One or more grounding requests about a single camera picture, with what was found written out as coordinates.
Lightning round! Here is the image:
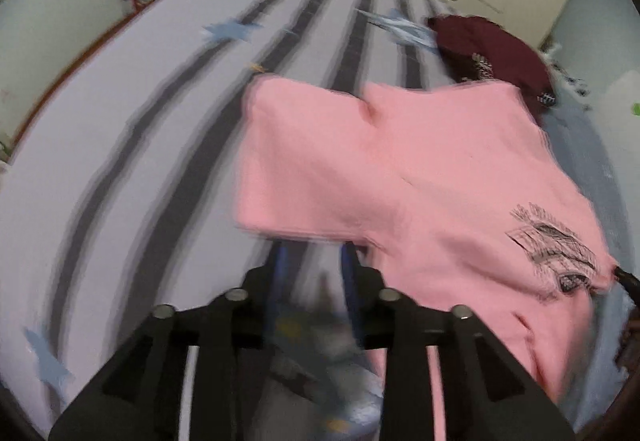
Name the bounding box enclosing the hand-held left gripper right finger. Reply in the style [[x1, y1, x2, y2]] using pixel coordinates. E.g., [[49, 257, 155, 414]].
[[340, 243, 576, 441]]

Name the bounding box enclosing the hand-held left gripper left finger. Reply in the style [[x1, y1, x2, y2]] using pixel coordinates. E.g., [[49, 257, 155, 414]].
[[47, 241, 296, 441]]

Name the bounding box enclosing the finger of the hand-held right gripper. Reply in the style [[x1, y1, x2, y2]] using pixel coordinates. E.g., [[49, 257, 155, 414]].
[[612, 266, 640, 309]]

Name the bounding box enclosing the pink t-shirt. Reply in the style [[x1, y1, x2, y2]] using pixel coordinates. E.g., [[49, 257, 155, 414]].
[[234, 73, 621, 404]]

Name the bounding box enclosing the row of small figurines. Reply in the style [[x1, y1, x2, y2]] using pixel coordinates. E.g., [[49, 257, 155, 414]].
[[542, 41, 593, 109]]

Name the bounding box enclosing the striped bed cover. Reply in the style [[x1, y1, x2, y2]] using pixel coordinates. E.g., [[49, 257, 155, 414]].
[[0, 0, 631, 441]]

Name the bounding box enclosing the maroon garment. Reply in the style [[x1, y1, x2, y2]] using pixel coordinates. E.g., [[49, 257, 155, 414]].
[[427, 15, 558, 122]]

